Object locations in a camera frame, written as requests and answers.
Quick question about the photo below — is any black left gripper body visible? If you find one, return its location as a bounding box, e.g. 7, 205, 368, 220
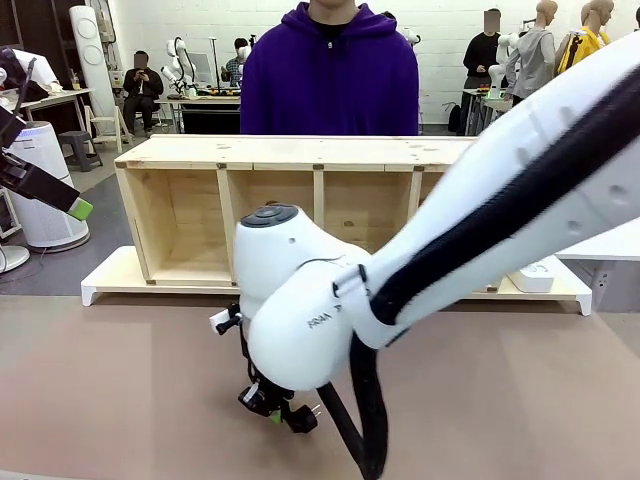
0, 105, 26, 189

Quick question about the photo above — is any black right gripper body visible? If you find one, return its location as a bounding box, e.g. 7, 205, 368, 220
238, 373, 297, 417

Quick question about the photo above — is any black power plug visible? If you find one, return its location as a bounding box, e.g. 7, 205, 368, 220
287, 402, 321, 435

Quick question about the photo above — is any white round air purifier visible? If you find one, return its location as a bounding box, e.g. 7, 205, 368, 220
5, 121, 92, 249

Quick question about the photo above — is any grey plastic stool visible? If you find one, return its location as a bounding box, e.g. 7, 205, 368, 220
57, 130, 104, 173

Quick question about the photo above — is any white floor fan base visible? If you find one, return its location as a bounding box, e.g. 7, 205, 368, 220
0, 243, 32, 274

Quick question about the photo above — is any white step stool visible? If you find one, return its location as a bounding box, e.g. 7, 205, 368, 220
83, 104, 134, 154

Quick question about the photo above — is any seated person in black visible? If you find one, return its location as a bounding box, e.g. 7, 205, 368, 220
121, 49, 165, 139

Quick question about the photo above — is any white tower air conditioner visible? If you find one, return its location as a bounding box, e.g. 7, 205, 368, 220
68, 4, 117, 124

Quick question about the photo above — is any light wooden compartment shelf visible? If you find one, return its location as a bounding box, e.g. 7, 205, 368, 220
113, 133, 494, 288

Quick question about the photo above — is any dark background workbench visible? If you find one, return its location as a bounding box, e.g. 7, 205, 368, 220
167, 94, 242, 136

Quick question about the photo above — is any background person at workbench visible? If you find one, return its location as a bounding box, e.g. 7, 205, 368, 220
223, 37, 252, 87

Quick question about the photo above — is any small white box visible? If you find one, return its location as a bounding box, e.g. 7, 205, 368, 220
504, 258, 556, 294

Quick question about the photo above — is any person in purple hoodie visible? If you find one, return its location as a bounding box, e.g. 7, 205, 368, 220
239, 0, 420, 136

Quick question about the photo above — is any white side table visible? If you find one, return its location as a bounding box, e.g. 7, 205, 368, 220
553, 217, 640, 301

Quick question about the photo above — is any standing person in black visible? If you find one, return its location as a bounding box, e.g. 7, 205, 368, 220
462, 8, 507, 136

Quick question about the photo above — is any mannequin in grey shirt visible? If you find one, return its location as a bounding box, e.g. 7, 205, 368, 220
514, 0, 558, 101

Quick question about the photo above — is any mannequin in yellow jacket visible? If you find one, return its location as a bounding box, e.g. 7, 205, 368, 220
556, 0, 614, 76

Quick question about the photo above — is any black corrugated arm cable conduit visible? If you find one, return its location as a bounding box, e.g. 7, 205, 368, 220
317, 74, 640, 480

